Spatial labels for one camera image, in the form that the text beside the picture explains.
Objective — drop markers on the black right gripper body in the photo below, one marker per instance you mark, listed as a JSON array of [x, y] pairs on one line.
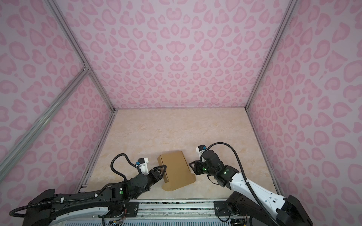
[[198, 166]]

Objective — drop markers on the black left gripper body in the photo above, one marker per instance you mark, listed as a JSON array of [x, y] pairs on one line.
[[154, 174]]

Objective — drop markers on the brown cardboard box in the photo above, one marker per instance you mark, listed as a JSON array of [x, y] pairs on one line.
[[177, 173]]

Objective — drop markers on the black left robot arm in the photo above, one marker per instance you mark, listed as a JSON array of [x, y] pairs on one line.
[[109, 201]]

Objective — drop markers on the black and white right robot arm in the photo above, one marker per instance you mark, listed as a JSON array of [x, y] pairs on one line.
[[248, 197]]

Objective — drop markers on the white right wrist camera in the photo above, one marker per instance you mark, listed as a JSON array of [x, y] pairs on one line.
[[201, 149]]

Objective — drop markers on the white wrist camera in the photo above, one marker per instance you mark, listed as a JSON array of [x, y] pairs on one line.
[[201, 149], [142, 166]]

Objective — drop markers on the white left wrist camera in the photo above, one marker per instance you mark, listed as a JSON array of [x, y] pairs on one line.
[[142, 166]]

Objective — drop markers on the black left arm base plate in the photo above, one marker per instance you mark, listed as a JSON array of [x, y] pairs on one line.
[[130, 209]]

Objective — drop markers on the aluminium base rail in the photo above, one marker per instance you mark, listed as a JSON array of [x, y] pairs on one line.
[[173, 212]]

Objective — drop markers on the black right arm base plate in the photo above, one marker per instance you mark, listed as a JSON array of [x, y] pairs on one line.
[[223, 208]]

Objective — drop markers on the aluminium diagonal frame bar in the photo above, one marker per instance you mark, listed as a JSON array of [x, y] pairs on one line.
[[19, 149]]

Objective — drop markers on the aluminium right corner post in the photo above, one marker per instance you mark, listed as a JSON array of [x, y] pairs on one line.
[[286, 19]]

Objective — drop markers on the aluminium corner post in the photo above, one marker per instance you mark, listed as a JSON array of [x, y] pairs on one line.
[[64, 25], [286, 19]]

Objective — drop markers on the aluminium left corner post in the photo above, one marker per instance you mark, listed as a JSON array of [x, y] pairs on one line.
[[64, 25]]

